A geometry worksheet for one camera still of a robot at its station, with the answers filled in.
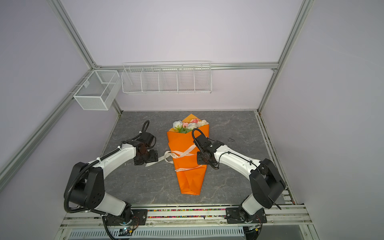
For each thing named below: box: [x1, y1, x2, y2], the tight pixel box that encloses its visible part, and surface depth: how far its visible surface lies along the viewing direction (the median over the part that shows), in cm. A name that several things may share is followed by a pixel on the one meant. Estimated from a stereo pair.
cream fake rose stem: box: [197, 119, 209, 128], surface depth 110 cm
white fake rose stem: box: [172, 120, 184, 133], surface depth 107 cm
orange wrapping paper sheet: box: [166, 113, 210, 195], surface depth 91 cm
